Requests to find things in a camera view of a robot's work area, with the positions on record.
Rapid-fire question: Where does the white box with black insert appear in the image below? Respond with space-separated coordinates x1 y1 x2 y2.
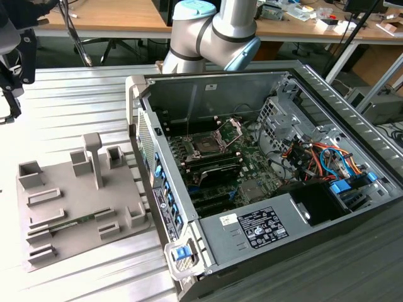
316 18 347 35

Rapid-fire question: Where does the blue wire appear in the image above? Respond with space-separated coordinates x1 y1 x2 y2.
319 147 352 181

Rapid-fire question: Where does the silver perforated drive cage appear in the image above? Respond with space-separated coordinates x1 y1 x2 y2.
256 96 315 155

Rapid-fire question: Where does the grey plastic parts rack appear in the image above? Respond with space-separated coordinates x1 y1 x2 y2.
15 132 152 274

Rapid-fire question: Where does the silver metal drive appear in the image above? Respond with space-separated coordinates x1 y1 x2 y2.
260 3 286 21

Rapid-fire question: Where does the black plastic box cover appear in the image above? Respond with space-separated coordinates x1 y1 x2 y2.
276 181 353 228

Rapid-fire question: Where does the orange wire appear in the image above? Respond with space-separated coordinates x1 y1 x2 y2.
310 143 365 176

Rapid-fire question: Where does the CPU socket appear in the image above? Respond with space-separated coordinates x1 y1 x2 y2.
183 131 227 159

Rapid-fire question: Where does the open grey PC case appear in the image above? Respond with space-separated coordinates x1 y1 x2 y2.
125 59 403 302

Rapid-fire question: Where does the thin cable with metal tip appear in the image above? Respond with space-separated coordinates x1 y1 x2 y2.
61 0 94 67

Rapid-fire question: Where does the brown cardboard piece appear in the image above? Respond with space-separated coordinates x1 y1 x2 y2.
377 21 400 35

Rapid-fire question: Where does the black office chair base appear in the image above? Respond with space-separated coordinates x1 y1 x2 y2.
74 37 142 65

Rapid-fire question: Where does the grey power supply with labels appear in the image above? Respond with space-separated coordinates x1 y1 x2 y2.
198 192 312 266

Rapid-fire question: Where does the blue disk carrier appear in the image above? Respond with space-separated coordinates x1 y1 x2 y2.
329 179 353 196

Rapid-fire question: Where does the blue case latch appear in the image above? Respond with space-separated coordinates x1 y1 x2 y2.
172 247 192 261

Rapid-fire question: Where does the black slanted pole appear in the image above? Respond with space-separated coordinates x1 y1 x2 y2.
324 0 383 76

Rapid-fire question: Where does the silver table leg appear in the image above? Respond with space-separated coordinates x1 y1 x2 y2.
361 52 403 111

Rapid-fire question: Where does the black RAM slot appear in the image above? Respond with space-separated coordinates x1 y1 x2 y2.
186 155 242 173
184 150 237 166

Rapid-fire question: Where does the black expansion slot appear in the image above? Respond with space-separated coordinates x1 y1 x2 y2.
188 187 232 207
192 198 237 217

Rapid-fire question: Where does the silver chipset heatsink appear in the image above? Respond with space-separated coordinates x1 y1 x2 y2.
238 180 269 203

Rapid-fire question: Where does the black monitor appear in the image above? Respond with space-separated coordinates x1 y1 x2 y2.
342 0 389 15

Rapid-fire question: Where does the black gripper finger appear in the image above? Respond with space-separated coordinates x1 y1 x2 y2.
18 27 38 86
0 62 25 125

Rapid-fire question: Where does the grey case corner handle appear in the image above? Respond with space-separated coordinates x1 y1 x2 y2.
125 75 149 126

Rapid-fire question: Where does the metal socket cover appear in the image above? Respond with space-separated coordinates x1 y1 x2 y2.
215 116 244 149

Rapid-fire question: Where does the grey computer box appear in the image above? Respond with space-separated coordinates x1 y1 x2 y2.
344 85 403 126

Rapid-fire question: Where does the grey handle with blue latch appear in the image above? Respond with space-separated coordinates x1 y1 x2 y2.
163 237 206 281

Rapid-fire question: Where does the green RAM stick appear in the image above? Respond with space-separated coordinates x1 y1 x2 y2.
49 213 97 233

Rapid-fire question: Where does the green motherboard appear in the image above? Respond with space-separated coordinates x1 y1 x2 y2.
166 118 286 218

